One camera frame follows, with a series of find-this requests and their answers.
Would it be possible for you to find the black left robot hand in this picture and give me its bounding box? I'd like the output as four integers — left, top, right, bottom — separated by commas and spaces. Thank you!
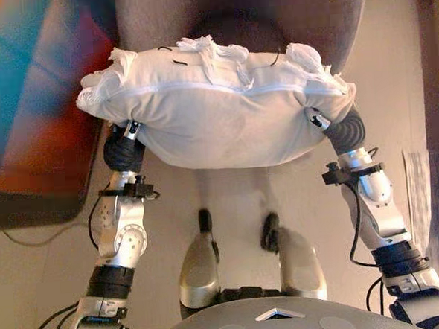
100, 118, 148, 174

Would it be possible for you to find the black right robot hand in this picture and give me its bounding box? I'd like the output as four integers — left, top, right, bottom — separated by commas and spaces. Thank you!
303, 103, 367, 156

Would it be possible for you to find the white cushion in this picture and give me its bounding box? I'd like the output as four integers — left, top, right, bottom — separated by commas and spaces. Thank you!
72, 25, 362, 179

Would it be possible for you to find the glossy dark reflective cabinet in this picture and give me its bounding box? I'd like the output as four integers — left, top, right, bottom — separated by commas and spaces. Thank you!
0, 0, 131, 231

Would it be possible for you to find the grey fabric armchair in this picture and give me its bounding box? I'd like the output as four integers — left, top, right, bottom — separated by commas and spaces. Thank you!
114, 0, 374, 89

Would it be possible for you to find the silver left robot leg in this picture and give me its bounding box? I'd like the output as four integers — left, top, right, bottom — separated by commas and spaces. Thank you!
173, 207, 224, 319

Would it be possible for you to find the grey robot torso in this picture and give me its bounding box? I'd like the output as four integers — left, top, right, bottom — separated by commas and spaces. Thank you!
141, 274, 439, 329

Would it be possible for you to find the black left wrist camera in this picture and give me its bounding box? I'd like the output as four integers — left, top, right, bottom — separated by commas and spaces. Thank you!
123, 173, 161, 202

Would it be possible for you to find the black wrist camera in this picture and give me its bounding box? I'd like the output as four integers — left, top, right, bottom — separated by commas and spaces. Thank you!
123, 173, 161, 202
321, 160, 350, 187

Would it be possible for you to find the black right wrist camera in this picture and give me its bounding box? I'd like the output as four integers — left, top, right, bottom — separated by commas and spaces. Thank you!
321, 160, 350, 187

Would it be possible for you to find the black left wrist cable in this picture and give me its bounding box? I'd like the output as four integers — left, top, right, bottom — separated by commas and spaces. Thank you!
86, 185, 116, 252

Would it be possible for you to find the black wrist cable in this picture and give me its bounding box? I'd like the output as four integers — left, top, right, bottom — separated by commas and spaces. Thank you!
345, 183, 378, 269
86, 185, 116, 252

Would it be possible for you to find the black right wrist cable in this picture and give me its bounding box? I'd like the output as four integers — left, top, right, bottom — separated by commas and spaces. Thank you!
345, 183, 378, 269

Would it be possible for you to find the black floor cable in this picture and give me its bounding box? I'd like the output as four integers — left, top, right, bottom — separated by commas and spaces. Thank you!
0, 153, 102, 249

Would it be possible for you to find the black right elbow cable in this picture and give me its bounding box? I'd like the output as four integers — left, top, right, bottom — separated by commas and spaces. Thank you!
364, 275, 392, 316

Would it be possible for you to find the black elbow cable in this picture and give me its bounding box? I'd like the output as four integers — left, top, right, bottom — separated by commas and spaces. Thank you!
25, 299, 83, 329
364, 275, 392, 316

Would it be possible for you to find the black left elbow cable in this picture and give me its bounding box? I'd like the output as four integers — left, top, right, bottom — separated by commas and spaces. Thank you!
25, 299, 83, 329

